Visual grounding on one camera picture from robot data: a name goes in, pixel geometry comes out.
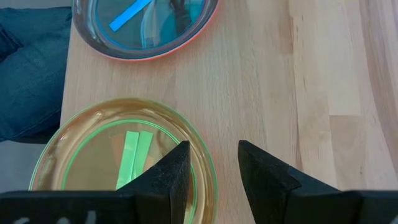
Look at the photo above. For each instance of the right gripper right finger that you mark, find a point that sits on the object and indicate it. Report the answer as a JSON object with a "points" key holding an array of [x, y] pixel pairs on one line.
{"points": [[264, 180]]}

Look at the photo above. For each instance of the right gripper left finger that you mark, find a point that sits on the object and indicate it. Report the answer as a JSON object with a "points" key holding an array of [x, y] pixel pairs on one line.
{"points": [[174, 174]]}

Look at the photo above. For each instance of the translucent green plastic plate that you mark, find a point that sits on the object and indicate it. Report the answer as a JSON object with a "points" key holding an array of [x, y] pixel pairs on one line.
{"points": [[143, 149], [128, 155]]}

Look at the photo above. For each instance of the translucent pink plastic plate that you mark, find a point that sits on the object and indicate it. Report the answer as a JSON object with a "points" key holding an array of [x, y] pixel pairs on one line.
{"points": [[189, 43], [93, 43]]}

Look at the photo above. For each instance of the translucent teal plastic plate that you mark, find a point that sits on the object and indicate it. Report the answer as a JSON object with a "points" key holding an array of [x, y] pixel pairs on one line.
{"points": [[177, 28], [130, 14]]}

